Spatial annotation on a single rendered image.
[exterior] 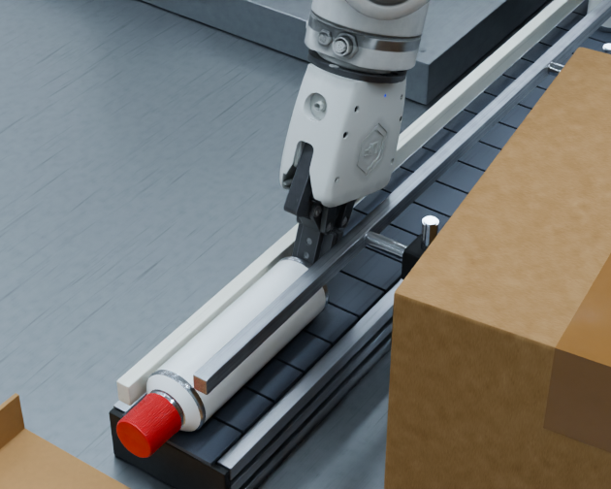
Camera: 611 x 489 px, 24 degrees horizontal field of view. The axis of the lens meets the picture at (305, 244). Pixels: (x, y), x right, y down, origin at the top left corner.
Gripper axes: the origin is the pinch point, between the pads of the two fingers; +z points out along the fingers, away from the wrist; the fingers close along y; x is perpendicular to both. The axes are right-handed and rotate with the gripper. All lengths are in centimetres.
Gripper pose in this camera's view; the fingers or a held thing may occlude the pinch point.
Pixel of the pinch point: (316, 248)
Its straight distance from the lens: 110.7
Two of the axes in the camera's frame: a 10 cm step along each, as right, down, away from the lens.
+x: -8.2, -3.6, 4.5
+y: 5.4, -2.1, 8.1
